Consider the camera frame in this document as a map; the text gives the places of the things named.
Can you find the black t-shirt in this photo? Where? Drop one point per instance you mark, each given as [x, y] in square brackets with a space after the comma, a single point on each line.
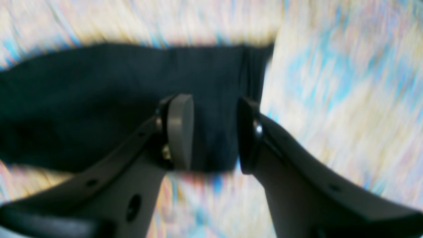
[67, 110]

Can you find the patterned tablecloth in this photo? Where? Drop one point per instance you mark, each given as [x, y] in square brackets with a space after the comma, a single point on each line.
[346, 78]

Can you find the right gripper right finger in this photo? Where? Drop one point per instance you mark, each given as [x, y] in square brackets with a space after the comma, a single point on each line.
[305, 198]

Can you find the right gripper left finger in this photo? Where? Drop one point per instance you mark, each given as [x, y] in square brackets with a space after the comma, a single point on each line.
[116, 197]

